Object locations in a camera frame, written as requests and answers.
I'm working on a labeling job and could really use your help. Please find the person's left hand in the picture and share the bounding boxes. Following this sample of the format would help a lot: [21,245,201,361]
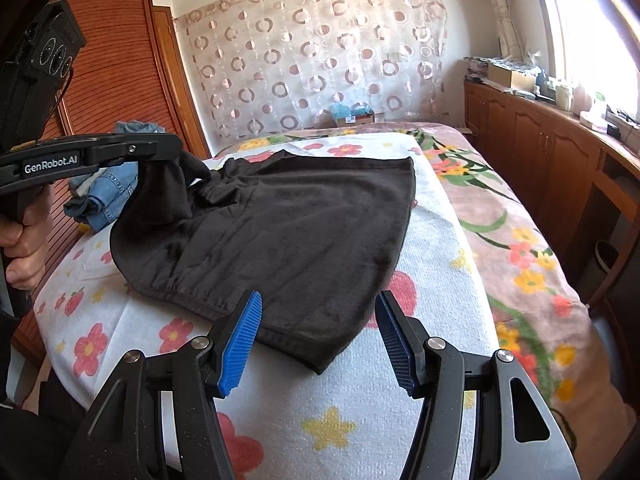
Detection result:
[0,191,52,292]

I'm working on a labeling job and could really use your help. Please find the white floral towel sheet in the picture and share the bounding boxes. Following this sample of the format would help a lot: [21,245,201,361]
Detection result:
[37,127,501,480]

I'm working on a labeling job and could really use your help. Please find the blue plastic bag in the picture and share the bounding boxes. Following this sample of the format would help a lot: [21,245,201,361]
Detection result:
[332,102,373,118]

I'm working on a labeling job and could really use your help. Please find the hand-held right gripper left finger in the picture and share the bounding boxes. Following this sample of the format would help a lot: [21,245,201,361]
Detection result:
[60,290,263,480]

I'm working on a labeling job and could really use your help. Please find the black pants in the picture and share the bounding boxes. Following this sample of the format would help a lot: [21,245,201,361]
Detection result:
[110,152,418,376]

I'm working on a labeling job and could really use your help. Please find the pile of small packages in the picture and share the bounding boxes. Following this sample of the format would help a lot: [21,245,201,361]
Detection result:
[463,55,493,84]

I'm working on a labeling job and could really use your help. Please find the circle patterned sheer curtain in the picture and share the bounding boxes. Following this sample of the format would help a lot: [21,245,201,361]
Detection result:
[175,0,448,148]

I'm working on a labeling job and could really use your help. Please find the tissue box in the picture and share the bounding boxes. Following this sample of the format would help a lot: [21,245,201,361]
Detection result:
[579,110,609,132]

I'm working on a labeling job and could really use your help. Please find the patterned lace curtain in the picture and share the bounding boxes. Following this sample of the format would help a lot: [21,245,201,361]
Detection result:
[472,0,538,58]

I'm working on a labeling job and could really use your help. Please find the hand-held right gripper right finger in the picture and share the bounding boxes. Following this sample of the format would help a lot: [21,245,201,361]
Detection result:
[375,290,576,480]

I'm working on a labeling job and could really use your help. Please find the wooden wardrobe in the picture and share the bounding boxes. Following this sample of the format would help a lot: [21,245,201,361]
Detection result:
[15,0,211,361]

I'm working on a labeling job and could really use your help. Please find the cardboard box with label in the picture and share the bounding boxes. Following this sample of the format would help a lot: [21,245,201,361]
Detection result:
[332,110,376,128]

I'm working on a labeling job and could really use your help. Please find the pink bottle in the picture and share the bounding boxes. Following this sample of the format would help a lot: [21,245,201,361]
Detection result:
[573,81,594,112]

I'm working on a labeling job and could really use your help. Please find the open plain cardboard box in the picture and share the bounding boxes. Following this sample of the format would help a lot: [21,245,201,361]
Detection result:
[487,59,540,91]

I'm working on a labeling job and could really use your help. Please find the dark waste bin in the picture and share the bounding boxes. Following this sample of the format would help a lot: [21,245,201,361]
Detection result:
[592,239,627,311]

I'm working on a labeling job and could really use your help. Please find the window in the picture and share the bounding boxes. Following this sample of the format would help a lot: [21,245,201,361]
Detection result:
[530,0,640,92]

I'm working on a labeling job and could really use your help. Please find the pink floral blanket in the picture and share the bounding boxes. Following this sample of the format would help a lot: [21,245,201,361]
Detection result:
[215,121,601,413]

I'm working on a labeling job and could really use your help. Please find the blue denim jeans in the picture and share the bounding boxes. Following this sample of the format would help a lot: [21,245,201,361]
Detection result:
[65,160,142,233]

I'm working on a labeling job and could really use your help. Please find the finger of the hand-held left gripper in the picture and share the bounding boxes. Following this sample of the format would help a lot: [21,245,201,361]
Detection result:
[75,132,183,171]

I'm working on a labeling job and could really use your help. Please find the wooden cabinet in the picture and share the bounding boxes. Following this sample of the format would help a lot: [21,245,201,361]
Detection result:
[462,80,640,341]

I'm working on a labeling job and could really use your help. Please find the grey-blue folded garment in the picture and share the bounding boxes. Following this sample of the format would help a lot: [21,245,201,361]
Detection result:
[115,120,167,136]

